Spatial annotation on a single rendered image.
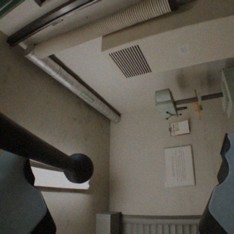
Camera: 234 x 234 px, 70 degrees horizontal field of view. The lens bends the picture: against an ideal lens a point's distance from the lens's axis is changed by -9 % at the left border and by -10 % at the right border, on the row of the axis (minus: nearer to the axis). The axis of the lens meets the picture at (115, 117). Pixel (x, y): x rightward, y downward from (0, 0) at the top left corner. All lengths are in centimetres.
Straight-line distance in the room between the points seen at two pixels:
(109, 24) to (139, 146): 221
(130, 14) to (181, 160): 226
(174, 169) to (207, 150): 60
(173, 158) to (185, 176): 34
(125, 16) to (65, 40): 60
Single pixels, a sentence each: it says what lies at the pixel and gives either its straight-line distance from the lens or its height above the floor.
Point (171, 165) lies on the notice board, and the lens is 305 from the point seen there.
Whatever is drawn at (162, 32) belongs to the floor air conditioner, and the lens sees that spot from 155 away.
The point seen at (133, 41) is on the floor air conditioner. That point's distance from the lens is 159.
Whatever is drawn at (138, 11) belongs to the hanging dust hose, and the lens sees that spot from 155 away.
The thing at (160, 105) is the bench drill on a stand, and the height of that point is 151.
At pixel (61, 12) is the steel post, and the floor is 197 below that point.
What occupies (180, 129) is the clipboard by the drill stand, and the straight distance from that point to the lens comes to 313.
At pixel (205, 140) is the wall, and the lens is 309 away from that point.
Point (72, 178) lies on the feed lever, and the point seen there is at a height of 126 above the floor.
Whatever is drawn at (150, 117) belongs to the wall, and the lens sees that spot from 334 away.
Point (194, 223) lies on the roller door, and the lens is 299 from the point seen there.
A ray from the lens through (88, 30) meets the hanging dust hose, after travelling 169.
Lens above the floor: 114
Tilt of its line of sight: 24 degrees up
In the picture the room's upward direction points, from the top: 100 degrees counter-clockwise
